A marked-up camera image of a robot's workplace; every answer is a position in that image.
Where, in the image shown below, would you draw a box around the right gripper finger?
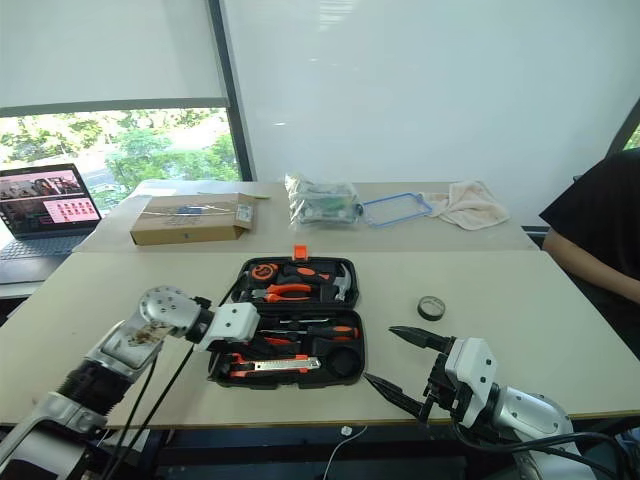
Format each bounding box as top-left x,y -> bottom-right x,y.
388,325 -> 456,354
363,372 -> 429,419

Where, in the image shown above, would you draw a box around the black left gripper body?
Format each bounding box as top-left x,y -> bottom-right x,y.
214,337 -> 256,352

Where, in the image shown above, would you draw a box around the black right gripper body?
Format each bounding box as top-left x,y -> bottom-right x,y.
422,337 -> 470,420

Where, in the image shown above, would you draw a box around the orange black utility knife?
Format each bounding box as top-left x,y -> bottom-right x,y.
226,353 -> 322,378

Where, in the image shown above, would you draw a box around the black tool case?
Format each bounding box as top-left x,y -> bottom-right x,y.
206,244 -> 367,393

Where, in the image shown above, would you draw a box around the dark electrical tape roll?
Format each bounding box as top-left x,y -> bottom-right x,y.
417,295 -> 447,322

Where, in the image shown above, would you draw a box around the claw hammer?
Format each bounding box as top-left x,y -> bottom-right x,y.
281,264 -> 356,303

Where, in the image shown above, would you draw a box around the brown cardboard box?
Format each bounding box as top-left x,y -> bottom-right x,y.
129,193 -> 258,247

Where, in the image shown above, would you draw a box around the clear lid with blue rim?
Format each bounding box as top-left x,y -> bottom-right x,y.
360,191 -> 434,230

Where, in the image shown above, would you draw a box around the beige cloth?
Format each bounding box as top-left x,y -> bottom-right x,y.
429,180 -> 512,233

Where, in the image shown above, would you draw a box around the clear bag of parts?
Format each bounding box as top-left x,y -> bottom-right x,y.
284,172 -> 363,233

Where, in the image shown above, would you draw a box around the person in black shirt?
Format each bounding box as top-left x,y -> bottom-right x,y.
538,146 -> 640,331

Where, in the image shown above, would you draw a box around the white side desk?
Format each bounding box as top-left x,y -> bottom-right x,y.
0,281 -> 49,302

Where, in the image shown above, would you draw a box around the open laptop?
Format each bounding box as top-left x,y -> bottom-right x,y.
0,163 -> 104,285

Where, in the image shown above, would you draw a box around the white roller blind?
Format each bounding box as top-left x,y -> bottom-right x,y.
0,0 -> 230,117

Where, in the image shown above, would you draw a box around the white cable under table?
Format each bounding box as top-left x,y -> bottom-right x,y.
326,424 -> 369,480

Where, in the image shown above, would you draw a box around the orange handled pliers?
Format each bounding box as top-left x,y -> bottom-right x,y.
249,282 -> 314,304

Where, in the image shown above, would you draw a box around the black table frame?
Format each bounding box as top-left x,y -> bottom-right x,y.
99,422 -> 526,480

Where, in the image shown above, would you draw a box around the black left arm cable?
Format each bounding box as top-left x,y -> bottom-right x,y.
102,269 -> 254,480

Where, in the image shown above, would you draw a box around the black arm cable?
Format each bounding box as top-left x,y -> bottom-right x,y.
447,414 -> 634,480
102,269 -> 254,480

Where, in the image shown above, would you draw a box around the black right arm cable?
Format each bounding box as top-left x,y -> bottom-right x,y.
447,414 -> 634,480

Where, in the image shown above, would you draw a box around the black window frame post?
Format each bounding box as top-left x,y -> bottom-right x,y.
206,0 -> 259,183

